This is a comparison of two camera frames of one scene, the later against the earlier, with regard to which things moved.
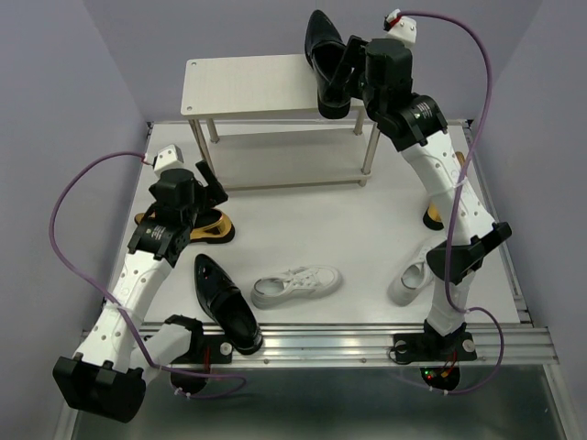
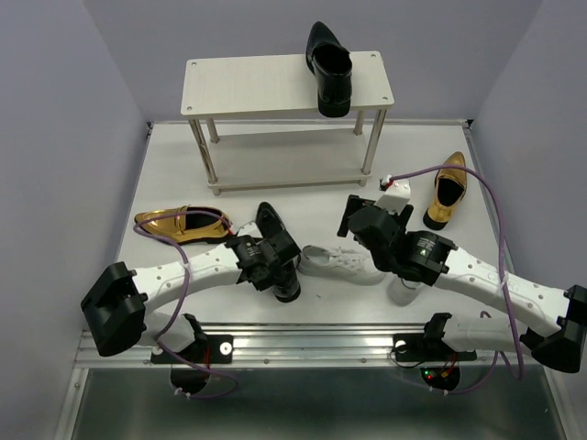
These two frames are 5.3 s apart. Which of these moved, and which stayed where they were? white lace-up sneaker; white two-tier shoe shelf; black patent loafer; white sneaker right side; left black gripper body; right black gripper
Moved: white lace-up sneaker; left black gripper body; right black gripper; black patent loafer
Stayed: white sneaker right side; white two-tier shoe shelf
